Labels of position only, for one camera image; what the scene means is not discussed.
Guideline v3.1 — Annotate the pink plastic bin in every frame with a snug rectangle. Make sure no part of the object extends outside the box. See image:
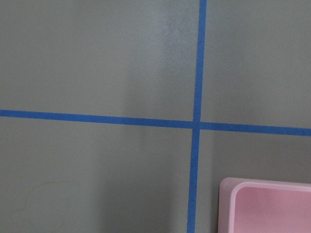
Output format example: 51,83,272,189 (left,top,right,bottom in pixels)
218,178,311,233

